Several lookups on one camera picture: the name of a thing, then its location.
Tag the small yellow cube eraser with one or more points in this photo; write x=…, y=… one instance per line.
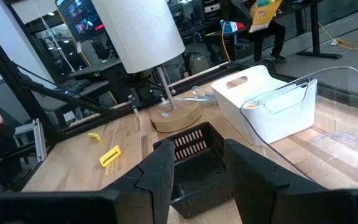
x=94, y=137

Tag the table lamp white shade wooden base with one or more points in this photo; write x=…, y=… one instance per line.
x=141, y=34

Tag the black desk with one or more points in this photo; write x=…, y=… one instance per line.
x=315, y=31

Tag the large yellow cardboard box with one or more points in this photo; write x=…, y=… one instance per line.
x=264, y=15

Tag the black metal frame post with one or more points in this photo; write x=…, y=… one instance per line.
x=17, y=84

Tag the white power plug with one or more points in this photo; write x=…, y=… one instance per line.
x=334, y=42

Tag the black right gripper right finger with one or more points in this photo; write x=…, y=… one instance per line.
x=253, y=183

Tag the wall-mounted display screen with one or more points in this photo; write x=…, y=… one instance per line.
x=79, y=17

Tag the small red box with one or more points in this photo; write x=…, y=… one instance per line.
x=240, y=25

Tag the black diagonal frame strut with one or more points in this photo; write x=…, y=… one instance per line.
x=82, y=101

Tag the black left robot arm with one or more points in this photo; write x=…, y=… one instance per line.
x=141, y=84

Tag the blue and white box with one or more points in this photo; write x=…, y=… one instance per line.
x=228, y=27

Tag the black slotted plastic basket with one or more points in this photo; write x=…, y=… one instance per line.
x=197, y=177

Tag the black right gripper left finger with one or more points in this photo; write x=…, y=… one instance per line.
x=154, y=180

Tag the clear plastic bin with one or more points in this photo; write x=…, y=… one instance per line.
x=337, y=137

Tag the silver metal bracket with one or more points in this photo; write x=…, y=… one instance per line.
x=39, y=140

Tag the grey backpack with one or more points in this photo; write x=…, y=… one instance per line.
x=199, y=63

